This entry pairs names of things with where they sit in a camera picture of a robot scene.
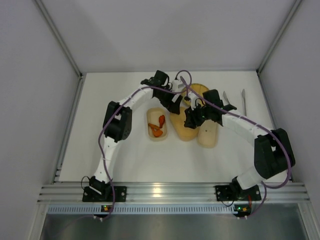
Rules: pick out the orange fried chicken piece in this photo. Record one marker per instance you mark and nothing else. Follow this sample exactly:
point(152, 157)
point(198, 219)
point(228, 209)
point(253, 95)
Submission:
point(156, 131)

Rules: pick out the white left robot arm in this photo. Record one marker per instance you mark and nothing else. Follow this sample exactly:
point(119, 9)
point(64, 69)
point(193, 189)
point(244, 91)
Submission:
point(118, 118)

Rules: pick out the slotted cable duct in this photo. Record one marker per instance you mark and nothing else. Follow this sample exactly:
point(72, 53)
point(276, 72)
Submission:
point(139, 209)

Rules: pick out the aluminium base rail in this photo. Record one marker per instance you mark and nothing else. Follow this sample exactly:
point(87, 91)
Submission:
point(169, 193)

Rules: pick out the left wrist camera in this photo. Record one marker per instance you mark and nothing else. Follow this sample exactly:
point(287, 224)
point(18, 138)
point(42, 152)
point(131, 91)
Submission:
point(177, 86)

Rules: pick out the aluminium frame post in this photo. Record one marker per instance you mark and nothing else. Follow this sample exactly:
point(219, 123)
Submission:
point(57, 35)
point(279, 34)

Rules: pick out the left aluminium frame post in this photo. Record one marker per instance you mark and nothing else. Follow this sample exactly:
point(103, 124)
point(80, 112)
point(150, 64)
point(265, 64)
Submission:
point(57, 35)

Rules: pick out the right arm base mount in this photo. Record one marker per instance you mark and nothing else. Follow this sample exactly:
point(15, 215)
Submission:
point(232, 192)

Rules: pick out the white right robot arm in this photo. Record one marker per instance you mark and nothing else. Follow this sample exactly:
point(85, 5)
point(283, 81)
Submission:
point(272, 148)

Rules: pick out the beige lunch box container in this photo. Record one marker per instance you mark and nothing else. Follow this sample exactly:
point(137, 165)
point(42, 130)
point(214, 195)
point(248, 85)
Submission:
point(152, 116)

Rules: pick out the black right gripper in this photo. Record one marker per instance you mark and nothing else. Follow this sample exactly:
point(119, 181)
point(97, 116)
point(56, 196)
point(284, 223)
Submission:
point(194, 118)

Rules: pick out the orange lunch box lid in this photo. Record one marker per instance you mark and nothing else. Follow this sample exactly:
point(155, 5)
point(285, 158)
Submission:
point(178, 122)

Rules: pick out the metal serving tongs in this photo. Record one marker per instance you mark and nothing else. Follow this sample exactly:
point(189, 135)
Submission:
point(244, 102)

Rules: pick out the round woven bamboo tray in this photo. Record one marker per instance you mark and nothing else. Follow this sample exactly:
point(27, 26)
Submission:
point(198, 88)

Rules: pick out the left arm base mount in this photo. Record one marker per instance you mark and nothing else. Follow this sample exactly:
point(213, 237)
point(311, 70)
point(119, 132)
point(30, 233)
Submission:
point(98, 191)

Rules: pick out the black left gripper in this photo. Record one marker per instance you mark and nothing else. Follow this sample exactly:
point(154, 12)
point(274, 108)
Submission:
point(172, 103)

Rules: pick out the orange lunch box container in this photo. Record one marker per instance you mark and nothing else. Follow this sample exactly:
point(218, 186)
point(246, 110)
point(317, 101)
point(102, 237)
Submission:
point(186, 134)

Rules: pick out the beige lunch box lid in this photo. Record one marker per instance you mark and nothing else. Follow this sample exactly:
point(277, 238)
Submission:
point(207, 134)

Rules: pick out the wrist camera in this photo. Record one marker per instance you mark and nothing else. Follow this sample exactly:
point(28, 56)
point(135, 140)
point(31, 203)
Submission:
point(191, 98)
point(177, 86)

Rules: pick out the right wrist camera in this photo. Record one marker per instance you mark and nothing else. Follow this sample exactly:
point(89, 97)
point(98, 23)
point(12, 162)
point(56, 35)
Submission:
point(191, 98)

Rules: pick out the red fried chicken drumstick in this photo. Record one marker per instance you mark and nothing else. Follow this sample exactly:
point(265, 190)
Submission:
point(162, 120)

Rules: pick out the right aluminium frame post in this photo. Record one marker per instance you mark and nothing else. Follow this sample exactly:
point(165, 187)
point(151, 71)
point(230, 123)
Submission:
point(279, 34)

